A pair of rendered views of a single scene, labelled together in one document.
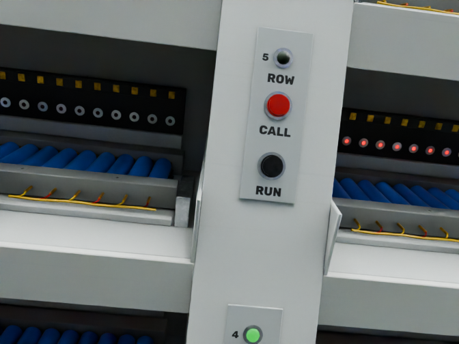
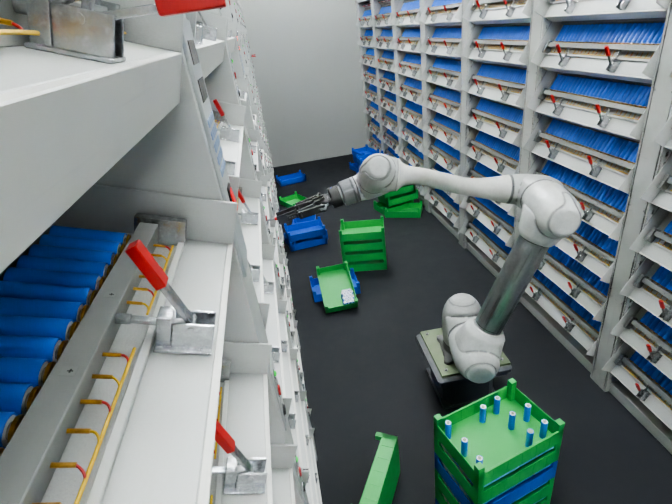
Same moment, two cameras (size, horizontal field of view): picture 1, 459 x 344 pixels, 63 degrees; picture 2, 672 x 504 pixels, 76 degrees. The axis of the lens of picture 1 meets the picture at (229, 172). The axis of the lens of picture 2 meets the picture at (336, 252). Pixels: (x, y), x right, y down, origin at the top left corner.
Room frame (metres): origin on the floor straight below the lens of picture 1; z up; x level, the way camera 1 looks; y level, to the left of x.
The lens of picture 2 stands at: (0.09, 1.86, 1.54)
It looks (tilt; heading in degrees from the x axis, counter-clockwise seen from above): 28 degrees down; 267
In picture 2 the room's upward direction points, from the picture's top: 8 degrees counter-clockwise
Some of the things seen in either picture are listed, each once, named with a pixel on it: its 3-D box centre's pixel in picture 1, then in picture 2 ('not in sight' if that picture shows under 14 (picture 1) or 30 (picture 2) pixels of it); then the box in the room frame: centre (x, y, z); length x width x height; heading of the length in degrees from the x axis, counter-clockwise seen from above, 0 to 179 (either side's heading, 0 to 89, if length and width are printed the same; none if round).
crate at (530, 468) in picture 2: not in sight; (495, 446); (-0.34, 1.05, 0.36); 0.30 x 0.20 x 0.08; 17
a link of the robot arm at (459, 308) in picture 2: not in sight; (462, 320); (-0.46, 0.47, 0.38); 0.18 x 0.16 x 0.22; 81
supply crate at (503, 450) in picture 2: not in sight; (496, 428); (-0.34, 1.05, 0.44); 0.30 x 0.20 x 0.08; 17
